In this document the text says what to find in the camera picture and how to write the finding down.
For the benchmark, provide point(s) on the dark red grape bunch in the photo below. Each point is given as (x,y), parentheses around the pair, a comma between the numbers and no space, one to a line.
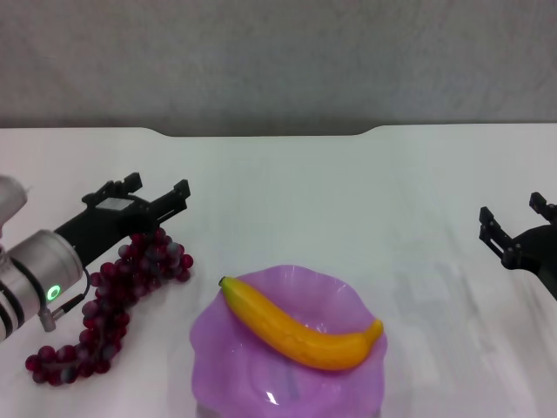
(113,296)

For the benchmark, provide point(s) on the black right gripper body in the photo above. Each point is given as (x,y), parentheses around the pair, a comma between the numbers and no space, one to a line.
(533,250)

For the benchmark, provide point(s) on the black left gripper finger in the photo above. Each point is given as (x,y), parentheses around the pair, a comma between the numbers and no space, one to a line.
(115,186)
(172,200)

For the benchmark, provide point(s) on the yellow banana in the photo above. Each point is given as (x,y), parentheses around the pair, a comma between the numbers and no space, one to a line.
(296,335)

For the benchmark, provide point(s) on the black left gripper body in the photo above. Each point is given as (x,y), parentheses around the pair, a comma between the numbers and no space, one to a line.
(104,224)

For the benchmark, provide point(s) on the purple translucent wavy bowl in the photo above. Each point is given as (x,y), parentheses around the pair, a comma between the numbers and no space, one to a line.
(226,357)

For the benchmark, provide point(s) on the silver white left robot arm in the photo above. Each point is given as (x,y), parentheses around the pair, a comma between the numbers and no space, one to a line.
(39,270)

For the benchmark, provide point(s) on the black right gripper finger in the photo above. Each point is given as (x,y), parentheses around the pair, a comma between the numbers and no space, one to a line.
(494,233)
(543,204)

